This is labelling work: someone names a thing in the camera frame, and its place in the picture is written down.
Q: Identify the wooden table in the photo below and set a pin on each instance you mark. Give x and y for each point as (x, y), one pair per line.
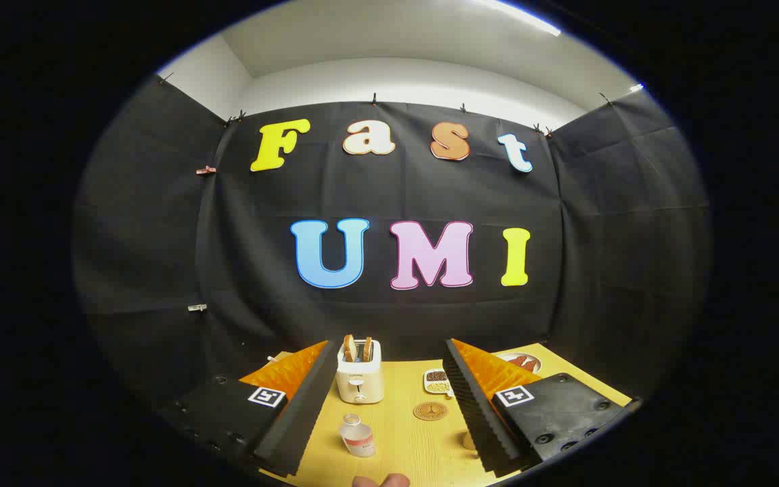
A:
(406, 450)

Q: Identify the pink clothes peg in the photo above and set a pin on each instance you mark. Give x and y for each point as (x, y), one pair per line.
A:
(205, 170)

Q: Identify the toasted bread slice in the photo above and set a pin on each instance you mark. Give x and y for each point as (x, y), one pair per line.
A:
(349, 348)
(366, 348)

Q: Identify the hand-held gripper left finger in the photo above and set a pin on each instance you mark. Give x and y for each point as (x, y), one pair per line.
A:
(308, 412)

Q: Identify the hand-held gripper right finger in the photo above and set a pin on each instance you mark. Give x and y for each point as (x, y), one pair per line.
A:
(474, 412)

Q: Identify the white plate with red meat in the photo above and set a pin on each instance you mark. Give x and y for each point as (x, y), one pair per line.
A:
(523, 363)

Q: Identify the white toaster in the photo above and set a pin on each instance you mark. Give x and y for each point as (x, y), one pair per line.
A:
(360, 385)

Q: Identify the clear bottle with red label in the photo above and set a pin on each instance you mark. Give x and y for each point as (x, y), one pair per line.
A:
(360, 439)

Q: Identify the round brown coaster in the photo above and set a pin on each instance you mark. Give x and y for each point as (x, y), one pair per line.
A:
(430, 410)

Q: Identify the white divided dish with beans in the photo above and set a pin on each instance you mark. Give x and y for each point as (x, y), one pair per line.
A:
(437, 382)

